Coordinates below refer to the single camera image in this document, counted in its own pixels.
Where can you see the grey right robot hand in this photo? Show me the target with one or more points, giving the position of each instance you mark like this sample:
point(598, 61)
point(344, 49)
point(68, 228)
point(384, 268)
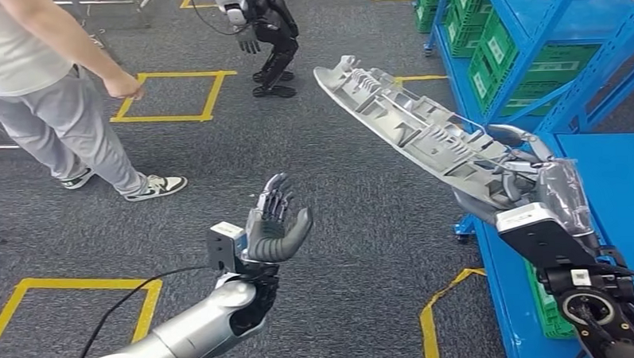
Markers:
point(565, 190)

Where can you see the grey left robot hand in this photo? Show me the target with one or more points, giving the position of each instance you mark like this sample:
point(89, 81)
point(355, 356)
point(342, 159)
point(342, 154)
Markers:
point(266, 237)

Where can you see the grey plastic wheel hubcap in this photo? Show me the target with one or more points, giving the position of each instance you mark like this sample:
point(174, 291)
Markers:
point(410, 127)

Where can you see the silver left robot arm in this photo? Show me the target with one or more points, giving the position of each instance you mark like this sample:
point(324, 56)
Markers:
point(195, 329)

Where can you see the blue steel shelf rack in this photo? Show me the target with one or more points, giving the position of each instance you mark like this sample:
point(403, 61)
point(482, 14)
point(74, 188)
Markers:
point(554, 16)
point(613, 199)

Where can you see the stacked green plastic crates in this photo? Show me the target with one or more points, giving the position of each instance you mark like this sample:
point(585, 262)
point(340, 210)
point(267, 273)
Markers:
point(489, 50)

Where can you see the black humanoid robot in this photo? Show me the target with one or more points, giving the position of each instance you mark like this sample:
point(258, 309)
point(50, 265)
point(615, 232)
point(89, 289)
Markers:
point(275, 42)

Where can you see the standing person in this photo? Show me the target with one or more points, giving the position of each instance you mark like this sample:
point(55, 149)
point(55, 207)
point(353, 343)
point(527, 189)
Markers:
point(17, 51)

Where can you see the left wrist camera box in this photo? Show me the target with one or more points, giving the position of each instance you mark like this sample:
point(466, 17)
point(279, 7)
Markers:
point(224, 249)

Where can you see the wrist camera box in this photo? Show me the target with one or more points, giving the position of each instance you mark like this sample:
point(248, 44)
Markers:
point(224, 249)
point(540, 238)

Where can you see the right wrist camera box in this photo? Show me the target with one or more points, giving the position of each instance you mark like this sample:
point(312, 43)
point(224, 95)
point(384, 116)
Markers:
point(540, 238)

